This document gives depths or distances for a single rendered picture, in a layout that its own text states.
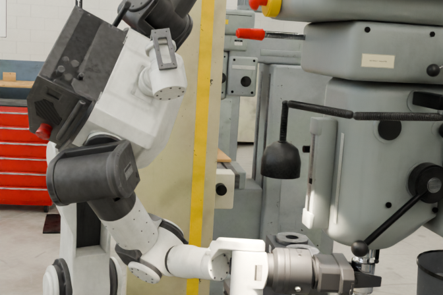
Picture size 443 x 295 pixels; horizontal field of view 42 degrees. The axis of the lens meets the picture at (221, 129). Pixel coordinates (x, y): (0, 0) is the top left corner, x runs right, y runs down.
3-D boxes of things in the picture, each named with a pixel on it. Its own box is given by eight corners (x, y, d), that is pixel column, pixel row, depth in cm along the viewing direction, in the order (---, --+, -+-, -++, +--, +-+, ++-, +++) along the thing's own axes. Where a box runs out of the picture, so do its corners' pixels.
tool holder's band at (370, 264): (350, 258, 119) (351, 253, 119) (374, 261, 119) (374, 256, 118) (352, 267, 115) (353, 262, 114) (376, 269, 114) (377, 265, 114)
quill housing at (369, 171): (345, 260, 104) (362, 80, 99) (304, 224, 124) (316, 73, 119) (440, 257, 108) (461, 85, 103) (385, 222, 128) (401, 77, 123)
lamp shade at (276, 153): (252, 172, 107) (254, 138, 106) (282, 168, 111) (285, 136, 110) (277, 180, 101) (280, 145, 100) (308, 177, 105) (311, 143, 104)
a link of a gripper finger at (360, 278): (379, 288, 115) (348, 286, 115) (381, 272, 115) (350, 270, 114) (382, 292, 113) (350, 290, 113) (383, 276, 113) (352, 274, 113)
